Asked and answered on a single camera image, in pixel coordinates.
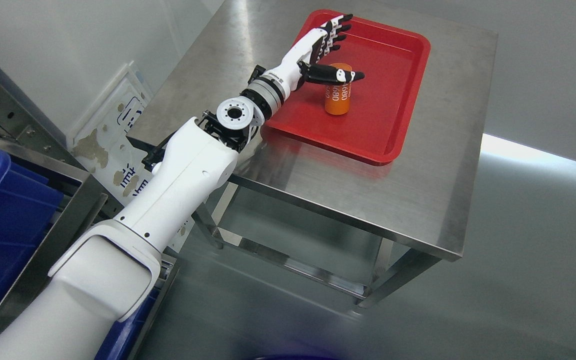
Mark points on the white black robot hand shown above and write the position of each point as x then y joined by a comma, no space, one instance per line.
301,64

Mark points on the orange cylindrical capacitor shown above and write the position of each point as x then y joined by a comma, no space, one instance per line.
337,99

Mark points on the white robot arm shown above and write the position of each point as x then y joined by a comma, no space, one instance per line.
110,270

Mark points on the metal shelf rack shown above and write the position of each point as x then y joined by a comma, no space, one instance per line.
85,200

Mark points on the red plastic tray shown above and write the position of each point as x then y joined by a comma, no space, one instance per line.
381,105

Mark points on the stainless steel table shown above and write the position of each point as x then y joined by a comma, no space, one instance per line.
400,164

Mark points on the white printed sign board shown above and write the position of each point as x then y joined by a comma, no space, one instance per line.
99,140

